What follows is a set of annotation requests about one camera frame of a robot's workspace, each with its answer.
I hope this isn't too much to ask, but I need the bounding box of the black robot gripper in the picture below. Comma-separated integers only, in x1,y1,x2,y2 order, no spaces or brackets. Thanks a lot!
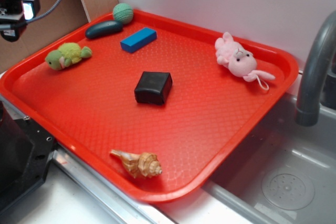
1,0,40,42

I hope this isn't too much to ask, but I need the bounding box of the green plush turtle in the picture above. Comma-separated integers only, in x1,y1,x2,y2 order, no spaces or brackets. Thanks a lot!
45,42,93,70

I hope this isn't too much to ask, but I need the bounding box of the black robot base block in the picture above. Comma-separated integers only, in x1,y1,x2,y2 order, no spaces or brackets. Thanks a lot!
1,103,56,214

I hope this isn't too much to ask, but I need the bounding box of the brown cardboard panel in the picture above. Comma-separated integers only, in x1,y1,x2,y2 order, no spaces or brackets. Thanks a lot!
1,0,88,73

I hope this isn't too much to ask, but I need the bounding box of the dark green toy cucumber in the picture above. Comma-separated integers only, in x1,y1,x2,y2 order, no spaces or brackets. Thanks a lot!
85,20,123,39

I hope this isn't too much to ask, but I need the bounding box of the green textured ball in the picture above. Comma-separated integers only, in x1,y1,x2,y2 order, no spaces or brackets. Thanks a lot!
113,3,134,25

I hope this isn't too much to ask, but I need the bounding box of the blue rectangular block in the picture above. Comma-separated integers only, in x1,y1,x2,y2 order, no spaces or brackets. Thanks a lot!
120,27,157,53

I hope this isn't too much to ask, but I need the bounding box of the black cube block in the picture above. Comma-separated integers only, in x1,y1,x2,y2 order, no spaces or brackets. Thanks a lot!
134,71,173,105

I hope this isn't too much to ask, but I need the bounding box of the red plastic tray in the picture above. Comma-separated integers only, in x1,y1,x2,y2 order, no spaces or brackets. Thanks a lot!
1,10,298,203

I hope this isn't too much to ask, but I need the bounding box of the tan spiral seashell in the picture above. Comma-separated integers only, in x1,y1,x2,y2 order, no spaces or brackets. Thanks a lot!
110,150,162,178

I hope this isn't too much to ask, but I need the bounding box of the pink plush bunny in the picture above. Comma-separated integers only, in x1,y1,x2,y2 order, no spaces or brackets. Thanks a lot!
215,32,276,91

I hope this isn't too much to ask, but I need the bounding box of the grey sink faucet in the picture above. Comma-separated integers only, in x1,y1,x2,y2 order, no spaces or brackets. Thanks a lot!
295,12,335,126

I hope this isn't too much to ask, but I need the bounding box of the grey plastic sink basin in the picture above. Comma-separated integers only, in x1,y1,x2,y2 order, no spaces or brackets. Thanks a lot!
204,95,335,223

